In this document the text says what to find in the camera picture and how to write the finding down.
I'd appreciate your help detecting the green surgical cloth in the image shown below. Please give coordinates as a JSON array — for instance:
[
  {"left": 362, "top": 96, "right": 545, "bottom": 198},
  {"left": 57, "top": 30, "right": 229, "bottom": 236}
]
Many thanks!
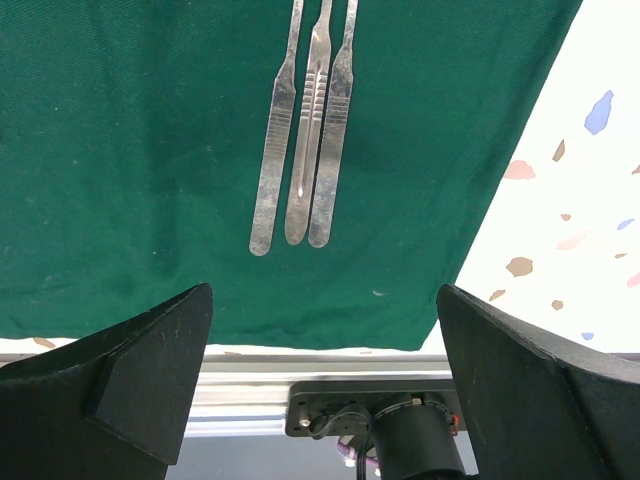
[{"left": 1, "top": 1, "right": 580, "bottom": 350}]

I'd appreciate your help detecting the aluminium front rail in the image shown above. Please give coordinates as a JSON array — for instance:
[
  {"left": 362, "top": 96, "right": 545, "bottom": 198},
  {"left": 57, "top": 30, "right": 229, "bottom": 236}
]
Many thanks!
[{"left": 0, "top": 344, "right": 640, "bottom": 439}]

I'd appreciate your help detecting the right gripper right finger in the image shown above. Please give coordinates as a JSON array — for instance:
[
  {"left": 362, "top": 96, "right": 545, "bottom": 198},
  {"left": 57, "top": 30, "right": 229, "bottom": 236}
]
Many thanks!
[{"left": 437, "top": 285, "right": 639, "bottom": 479}]

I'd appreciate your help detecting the steel scalpel handle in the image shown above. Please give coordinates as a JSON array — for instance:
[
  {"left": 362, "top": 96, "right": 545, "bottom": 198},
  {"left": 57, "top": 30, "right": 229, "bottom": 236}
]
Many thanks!
[
  {"left": 249, "top": 0, "right": 304, "bottom": 256},
  {"left": 285, "top": 0, "right": 333, "bottom": 245},
  {"left": 308, "top": 0, "right": 359, "bottom": 248}
]

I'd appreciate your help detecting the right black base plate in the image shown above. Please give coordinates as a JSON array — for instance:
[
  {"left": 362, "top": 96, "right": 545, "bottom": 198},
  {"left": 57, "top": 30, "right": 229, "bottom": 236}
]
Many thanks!
[{"left": 285, "top": 377, "right": 466, "bottom": 438}]

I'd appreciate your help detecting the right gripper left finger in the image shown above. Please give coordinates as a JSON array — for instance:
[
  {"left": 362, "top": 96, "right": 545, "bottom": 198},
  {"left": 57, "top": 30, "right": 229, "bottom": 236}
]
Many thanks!
[{"left": 1, "top": 283, "right": 213, "bottom": 479}]

